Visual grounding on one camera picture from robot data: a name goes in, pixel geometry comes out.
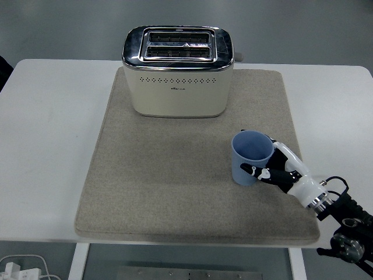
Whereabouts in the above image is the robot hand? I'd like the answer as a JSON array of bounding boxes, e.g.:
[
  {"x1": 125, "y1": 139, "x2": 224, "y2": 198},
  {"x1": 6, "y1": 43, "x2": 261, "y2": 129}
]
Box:
[{"x1": 240, "y1": 129, "x2": 329, "y2": 208}]

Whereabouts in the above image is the blue ribbed water cup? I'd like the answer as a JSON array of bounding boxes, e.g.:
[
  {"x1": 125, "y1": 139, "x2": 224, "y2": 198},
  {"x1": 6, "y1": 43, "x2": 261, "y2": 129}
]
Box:
[{"x1": 231, "y1": 130, "x2": 275, "y2": 187}]

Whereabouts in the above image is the white table leg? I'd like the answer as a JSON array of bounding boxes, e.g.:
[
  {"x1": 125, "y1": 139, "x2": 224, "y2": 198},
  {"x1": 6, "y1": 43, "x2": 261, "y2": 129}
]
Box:
[
  {"x1": 287, "y1": 247, "x2": 308, "y2": 280},
  {"x1": 67, "y1": 243, "x2": 91, "y2": 280}
]

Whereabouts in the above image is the beige fabric mat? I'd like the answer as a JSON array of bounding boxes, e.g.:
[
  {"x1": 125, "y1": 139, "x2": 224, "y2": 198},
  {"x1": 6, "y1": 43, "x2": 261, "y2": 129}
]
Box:
[{"x1": 74, "y1": 67, "x2": 321, "y2": 245}]

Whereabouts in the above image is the grey metal plate with screws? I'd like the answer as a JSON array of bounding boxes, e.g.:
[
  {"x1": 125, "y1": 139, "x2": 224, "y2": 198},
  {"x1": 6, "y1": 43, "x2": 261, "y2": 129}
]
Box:
[{"x1": 116, "y1": 265, "x2": 265, "y2": 280}]

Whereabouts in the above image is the cream and chrome toaster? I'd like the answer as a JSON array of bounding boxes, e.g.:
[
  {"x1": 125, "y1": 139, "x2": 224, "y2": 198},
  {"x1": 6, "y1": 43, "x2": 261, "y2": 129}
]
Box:
[{"x1": 121, "y1": 25, "x2": 244, "y2": 119}]

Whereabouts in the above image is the white power adapter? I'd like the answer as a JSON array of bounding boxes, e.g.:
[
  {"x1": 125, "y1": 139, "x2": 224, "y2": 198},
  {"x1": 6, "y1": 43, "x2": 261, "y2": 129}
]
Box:
[{"x1": 0, "y1": 261, "x2": 42, "y2": 280}]

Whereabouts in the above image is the person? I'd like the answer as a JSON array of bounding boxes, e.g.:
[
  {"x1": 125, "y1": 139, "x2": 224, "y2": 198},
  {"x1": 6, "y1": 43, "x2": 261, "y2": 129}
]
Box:
[{"x1": 0, "y1": 55, "x2": 15, "y2": 92}]

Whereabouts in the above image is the white cable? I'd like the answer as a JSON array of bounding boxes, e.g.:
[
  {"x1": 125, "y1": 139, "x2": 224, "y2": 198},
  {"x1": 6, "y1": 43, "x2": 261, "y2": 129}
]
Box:
[{"x1": 0, "y1": 254, "x2": 62, "y2": 280}]

